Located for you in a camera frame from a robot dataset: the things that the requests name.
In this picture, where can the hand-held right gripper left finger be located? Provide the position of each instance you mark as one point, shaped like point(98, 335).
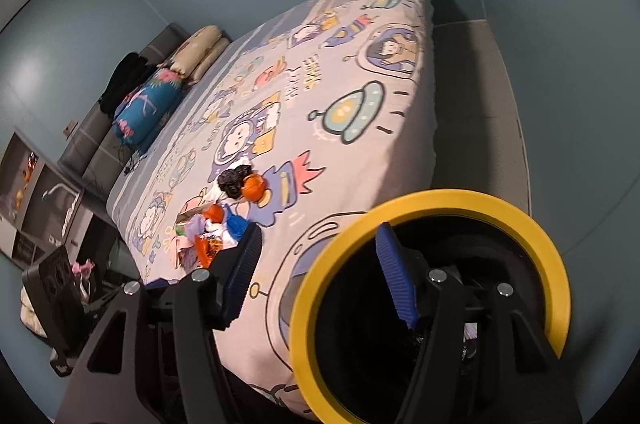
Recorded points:
point(242, 274)

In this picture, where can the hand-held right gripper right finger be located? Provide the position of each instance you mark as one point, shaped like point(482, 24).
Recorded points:
point(395, 279)

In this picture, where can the large orange peel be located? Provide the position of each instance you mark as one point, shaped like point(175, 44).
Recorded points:
point(215, 214)

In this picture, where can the black plastic bag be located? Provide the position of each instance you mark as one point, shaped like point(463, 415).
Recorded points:
point(232, 181)

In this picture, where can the yellow-rimmed black trash bin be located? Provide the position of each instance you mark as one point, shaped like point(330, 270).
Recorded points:
point(450, 199)

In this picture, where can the pink flowers in vase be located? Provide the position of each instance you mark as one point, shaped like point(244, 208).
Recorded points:
point(82, 271)

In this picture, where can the orange snack wrapper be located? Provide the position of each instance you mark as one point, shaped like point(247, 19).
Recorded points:
point(202, 251)

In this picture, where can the purple plastic wrapper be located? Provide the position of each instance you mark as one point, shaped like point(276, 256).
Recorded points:
point(197, 224)

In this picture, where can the pink paper wrapper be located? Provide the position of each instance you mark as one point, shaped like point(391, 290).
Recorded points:
point(177, 249)

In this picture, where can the dark bedside table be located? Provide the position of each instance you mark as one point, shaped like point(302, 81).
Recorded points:
point(107, 244)

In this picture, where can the crumpled white tissue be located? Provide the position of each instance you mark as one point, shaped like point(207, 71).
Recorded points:
point(216, 195)

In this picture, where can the small orange peel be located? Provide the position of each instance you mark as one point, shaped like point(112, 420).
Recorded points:
point(252, 188)

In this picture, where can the grey shelf unit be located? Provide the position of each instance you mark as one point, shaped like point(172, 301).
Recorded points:
point(50, 199)

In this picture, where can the cartoon printed bed sheet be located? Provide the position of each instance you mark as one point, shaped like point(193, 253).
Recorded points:
point(350, 144)

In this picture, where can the grey padded headboard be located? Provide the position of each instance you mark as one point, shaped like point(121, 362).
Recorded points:
point(87, 144)

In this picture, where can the blue floral pillow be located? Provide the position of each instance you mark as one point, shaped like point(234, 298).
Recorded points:
point(145, 104)

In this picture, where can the beige pillow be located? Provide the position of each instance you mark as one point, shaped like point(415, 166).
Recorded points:
point(197, 46)
point(210, 61)

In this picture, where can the black clothing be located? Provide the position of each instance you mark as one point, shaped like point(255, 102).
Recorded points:
point(122, 79)

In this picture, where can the wall socket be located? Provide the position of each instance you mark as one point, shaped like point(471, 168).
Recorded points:
point(71, 127)

